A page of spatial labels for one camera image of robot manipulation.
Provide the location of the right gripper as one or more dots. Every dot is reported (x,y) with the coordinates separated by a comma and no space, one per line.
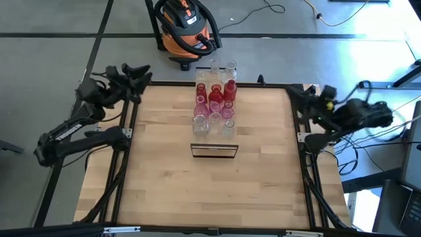
(317,108)

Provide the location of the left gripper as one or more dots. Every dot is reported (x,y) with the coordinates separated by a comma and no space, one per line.
(121,87)

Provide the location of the red ribbed square vase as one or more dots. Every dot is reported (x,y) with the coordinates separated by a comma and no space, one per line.
(201,91)

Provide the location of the pink tall conical vase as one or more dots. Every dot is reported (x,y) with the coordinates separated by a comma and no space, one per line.
(200,108)

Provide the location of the red bottle-shaped glass vase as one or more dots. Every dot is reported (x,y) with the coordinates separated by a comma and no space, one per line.
(230,91)

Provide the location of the clear smooth glass vase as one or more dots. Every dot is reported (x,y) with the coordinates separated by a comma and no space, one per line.
(214,67)

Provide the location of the clear conical flask vase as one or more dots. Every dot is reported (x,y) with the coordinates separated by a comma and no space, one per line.
(229,72)

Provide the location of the clear cut-crystal vase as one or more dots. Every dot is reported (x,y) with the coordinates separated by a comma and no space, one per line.
(200,125)

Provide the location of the clear ribbed narrow-neck vase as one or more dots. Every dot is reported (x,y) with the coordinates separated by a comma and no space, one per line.
(228,129)

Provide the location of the red round glass vase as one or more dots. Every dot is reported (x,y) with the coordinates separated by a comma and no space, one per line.
(215,95)

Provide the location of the pink ribbed wide-mouth vase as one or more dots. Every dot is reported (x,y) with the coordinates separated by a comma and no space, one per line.
(214,107)

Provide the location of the clear wide-rim glass vase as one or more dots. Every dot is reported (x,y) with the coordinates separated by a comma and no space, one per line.
(215,121)

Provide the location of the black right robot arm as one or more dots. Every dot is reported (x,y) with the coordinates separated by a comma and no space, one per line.
(361,113)

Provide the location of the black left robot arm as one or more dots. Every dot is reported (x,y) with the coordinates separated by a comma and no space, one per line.
(69,131)

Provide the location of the orange black shop vacuum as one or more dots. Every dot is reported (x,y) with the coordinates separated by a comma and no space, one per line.
(184,42)

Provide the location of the gray desk leg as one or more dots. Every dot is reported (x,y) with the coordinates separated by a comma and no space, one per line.
(371,85)

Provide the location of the gray computer monitor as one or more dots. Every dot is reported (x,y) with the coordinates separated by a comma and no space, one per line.
(414,158)

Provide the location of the dark gray box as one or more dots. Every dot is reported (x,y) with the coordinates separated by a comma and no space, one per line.
(388,207)

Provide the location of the dark gray chair leg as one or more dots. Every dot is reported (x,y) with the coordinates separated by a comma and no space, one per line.
(10,147)

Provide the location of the dark keyboard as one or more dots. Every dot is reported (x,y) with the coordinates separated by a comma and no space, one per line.
(412,214)

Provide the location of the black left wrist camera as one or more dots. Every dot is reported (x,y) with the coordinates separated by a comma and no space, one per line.
(112,72)

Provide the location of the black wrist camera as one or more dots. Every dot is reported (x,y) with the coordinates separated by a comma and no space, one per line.
(112,72)
(329,98)

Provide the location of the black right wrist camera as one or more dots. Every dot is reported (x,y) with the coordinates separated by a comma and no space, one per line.
(329,98)

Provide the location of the black metal table frame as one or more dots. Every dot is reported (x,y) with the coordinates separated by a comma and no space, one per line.
(171,83)

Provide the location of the silver metal mounting bracket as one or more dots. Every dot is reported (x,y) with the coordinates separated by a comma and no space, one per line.
(301,136)
(127,132)

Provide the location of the wooden shelf with black frame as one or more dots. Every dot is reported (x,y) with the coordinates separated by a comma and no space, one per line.
(213,141)

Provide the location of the silver rail plate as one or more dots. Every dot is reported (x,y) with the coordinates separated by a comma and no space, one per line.
(304,233)
(121,229)

